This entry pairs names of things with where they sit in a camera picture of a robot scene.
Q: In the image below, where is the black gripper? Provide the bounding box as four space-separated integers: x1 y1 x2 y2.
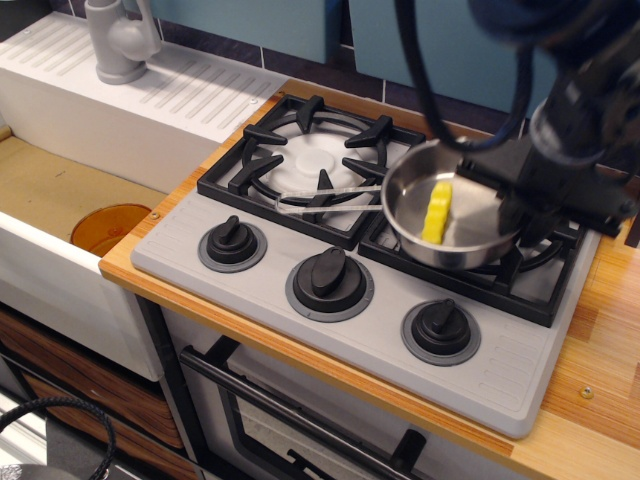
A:
457 137 638 248

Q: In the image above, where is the steel pan with wire handle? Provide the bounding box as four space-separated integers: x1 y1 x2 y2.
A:
275 141 520 270

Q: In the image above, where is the yellow toy fry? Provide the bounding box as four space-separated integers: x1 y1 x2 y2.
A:
421 181 453 244

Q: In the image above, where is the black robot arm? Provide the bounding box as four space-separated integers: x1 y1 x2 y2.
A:
395 1 639 246

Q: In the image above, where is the black right stove knob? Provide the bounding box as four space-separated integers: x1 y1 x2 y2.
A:
401 298 481 367

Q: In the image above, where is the black stove knob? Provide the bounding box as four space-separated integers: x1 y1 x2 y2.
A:
285 247 375 323
197 215 268 274
401 298 481 367

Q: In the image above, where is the grey toy stove top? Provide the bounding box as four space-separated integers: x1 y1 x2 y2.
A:
131 192 600 438

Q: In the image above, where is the black middle stove knob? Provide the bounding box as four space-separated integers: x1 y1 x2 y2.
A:
285 247 375 323

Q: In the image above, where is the black left stove knob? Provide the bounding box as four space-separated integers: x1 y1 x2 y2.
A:
197 215 268 274

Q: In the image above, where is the black right burner grate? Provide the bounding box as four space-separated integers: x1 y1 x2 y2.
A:
358 213 590 327

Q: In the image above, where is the black burner grate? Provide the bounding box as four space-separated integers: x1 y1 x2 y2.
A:
197 94 426 250
358 213 590 327

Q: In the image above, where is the black left burner grate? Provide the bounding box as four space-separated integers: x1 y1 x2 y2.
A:
197 94 426 250

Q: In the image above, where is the orange translucent plate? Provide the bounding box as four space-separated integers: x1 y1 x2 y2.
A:
70 203 151 257

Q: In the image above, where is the lower wooden drawer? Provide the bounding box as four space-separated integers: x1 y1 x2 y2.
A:
22 372 201 480

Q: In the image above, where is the wooden drawer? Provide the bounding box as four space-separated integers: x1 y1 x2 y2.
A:
22 372 201 480
1 309 175 436

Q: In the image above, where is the grey toy faucet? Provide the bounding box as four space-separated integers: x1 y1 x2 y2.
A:
84 0 162 85

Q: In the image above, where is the white toy sink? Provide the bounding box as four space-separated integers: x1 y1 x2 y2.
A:
1 13 285 381

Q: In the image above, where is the upper wooden drawer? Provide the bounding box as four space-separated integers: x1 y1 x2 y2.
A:
1 309 175 436

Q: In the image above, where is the oven door with black handle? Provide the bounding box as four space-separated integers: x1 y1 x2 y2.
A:
178 335 451 480

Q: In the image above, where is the black braided cable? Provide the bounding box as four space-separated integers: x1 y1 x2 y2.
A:
0 396 117 480

